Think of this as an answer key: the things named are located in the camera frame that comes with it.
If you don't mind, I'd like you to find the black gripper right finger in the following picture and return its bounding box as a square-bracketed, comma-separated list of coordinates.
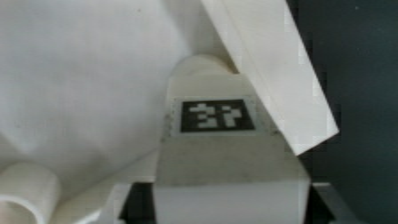
[306, 182, 370, 224]

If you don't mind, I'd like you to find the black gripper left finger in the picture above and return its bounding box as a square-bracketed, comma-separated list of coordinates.
[96, 182, 158, 224]

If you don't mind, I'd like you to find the white table leg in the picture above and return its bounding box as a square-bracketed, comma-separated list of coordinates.
[153, 55, 309, 224]

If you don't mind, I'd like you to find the white square table top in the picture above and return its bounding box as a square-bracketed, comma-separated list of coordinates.
[0, 0, 338, 224]

